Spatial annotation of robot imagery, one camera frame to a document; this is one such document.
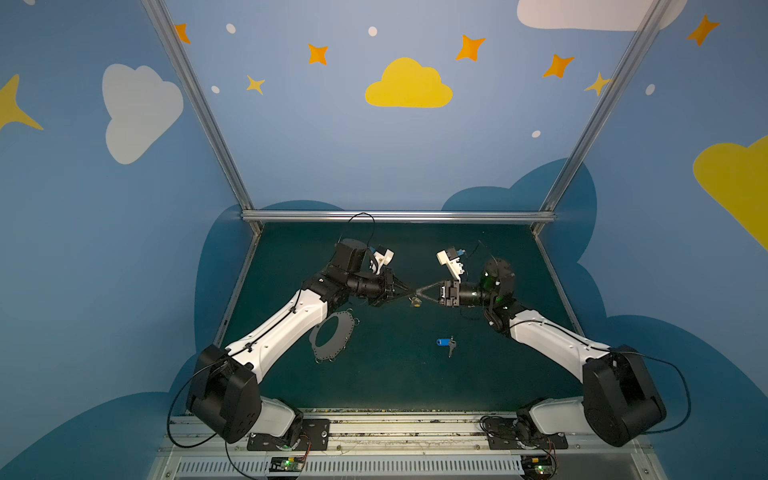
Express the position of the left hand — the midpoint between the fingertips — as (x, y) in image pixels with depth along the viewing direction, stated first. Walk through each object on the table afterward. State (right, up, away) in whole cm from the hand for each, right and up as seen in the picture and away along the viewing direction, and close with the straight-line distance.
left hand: (415, 292), depth 72 cm
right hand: (+1, 0, +1) cm, 2 cm away
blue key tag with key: (+12, -18, +19) cm, 28 cm away
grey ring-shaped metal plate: (-20, -13, +24) cm, 34 cm away
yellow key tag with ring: (+1, -3, +3) cm, 4 cm away
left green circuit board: (-31, -42, 0) cm, 52 cm away
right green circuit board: (+30, -42, +1) cm, 52 cm away
